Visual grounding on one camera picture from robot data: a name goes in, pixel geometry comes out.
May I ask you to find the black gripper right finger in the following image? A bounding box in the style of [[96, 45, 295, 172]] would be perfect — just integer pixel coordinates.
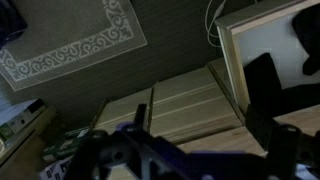
[[244, 104, 280, 153]]

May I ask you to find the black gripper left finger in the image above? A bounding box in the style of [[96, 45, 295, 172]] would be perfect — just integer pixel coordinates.
[[134, 103, 149, 132]]

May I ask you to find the closed wooden drawer unit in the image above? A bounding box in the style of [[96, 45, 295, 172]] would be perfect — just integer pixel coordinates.
[[89, 58, 246, 145]]

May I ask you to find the open light wooden drawer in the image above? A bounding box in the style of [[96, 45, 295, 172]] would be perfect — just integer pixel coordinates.
[[214, 0, 320, 116]]

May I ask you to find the green printed box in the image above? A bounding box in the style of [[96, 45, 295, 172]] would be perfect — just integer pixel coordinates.
[[41, 127, 91, 163]]

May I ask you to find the white box with dark print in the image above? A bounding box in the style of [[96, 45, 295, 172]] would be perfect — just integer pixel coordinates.
[[38, 155, 73, 180]]

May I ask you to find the black garment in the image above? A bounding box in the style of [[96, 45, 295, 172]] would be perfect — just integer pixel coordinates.
[[292, 3, 320, 76]]

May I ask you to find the grey patterned rug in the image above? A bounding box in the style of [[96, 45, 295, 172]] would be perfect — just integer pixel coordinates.
[[0, 0, 148, 93]]

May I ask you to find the white flat box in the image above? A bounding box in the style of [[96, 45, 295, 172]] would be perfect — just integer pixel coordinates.
[[0, 98, 48, 143]]

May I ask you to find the light wooden bed frame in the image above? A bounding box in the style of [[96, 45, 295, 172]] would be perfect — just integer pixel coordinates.
[[176, 104, 320, 158]]

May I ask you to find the white cable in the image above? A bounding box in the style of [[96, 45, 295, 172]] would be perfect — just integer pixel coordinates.
[[204, 0, 228, 48]]

